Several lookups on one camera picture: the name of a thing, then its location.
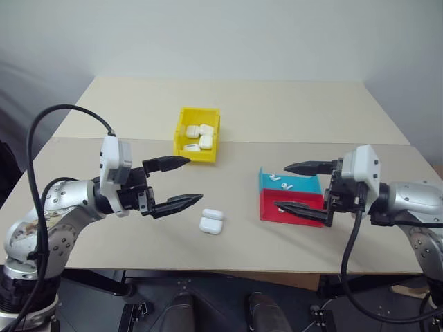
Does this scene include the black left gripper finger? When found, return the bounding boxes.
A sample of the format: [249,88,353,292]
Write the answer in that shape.
[141,156,192,174]
[150,193,204,220]

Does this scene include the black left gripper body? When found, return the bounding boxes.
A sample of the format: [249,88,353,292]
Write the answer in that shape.
[116,166,157,214]

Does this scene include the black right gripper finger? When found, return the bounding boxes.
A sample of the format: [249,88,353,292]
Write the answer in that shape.
[274,200,328,228]
[283,160,337,176]

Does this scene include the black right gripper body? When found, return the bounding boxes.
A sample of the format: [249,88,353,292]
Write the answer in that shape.
[323,157,368,228]

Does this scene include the yellow plastic bin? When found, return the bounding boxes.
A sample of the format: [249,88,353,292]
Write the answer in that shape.
[172,106,222,164]

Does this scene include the red plastic tray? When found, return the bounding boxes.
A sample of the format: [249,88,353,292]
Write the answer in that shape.
[259,188,328,228]

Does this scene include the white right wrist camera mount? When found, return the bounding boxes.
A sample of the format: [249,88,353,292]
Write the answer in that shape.
[341,144,381,212]

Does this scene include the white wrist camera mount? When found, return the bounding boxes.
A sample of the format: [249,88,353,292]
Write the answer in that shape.
[98,136,134,218]
[341,144,381,212]

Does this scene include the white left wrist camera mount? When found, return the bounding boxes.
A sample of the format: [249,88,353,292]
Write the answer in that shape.
[98,136,134,218]

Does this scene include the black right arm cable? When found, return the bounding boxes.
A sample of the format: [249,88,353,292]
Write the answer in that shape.
[340,209,443,326]

